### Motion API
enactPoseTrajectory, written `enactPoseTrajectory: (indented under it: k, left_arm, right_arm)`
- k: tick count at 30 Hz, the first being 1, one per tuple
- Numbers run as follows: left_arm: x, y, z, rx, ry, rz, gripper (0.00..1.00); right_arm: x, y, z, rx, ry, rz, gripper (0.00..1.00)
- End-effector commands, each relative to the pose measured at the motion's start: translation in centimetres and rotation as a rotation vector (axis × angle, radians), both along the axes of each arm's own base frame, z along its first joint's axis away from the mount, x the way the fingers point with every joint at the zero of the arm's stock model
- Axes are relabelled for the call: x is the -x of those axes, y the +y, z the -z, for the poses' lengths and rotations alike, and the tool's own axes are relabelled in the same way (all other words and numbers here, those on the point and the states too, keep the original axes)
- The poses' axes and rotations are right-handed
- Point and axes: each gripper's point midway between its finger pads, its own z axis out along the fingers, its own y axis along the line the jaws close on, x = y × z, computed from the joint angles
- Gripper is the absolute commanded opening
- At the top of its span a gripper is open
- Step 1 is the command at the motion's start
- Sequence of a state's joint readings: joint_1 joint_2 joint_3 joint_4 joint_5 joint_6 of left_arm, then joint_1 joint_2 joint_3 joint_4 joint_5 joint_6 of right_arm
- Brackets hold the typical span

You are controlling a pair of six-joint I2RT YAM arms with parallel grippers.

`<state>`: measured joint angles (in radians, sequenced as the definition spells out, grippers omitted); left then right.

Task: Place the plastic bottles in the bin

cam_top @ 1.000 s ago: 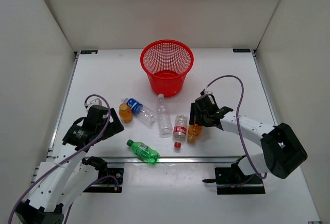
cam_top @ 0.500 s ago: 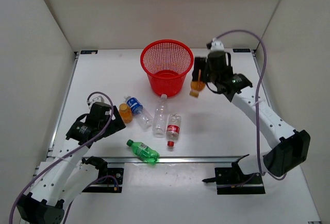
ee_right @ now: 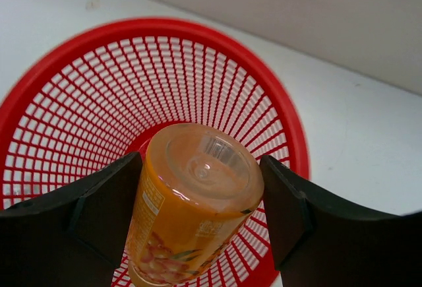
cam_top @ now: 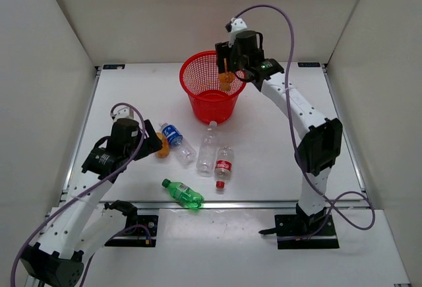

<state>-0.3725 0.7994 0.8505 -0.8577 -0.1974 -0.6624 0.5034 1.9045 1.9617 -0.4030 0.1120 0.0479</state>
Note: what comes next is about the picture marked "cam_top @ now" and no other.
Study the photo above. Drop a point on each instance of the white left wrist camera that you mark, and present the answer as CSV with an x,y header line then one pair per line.
x,y
122,112

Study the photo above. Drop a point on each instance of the black label table corner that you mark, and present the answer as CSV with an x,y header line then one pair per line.
x,y
308,64
113,66

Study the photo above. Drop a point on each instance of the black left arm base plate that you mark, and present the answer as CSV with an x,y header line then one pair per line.
x,y
138,232

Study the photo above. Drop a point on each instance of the black label right table corner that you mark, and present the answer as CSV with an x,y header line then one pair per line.
x,y
308,64

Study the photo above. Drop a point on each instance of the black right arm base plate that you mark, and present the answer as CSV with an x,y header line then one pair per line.
x,y
292,235

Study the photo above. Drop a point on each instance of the black label left table corner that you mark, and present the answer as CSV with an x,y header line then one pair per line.
x,y
113,66

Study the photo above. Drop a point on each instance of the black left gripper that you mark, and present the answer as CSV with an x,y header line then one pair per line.
x,y
151,143

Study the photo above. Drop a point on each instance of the green plastic bottle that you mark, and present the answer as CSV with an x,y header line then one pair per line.
x,y
183,194

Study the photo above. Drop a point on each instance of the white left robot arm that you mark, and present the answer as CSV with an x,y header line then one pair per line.
x,y
59,256

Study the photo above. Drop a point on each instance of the clear bottle blue label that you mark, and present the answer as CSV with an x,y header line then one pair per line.
x,y
184,152

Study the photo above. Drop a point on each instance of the crushed orange plastic bottle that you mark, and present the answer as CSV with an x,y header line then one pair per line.
x,y
226,78

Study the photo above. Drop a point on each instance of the clear unlabelled plastic bottle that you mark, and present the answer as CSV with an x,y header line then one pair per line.
x,y
207,150

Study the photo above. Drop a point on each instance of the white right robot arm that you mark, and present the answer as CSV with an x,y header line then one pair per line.
x,y
320,137

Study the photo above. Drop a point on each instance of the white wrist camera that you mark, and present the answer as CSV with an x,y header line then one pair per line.
x,y
233,27
122,112

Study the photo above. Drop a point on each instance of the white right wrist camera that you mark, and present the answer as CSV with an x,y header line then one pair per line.
x,y
233,27

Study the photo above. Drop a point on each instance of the clear bottle red label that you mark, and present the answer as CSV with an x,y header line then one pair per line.
x,y
223,167

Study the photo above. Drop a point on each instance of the orange juice bottle yellow cap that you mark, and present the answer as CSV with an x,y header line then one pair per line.
x,y
165,150

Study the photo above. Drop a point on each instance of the red mesh plastic bin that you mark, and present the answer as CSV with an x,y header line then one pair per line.
x,y
199,78

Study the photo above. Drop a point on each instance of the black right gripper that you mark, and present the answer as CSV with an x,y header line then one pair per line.
x,y
225,51

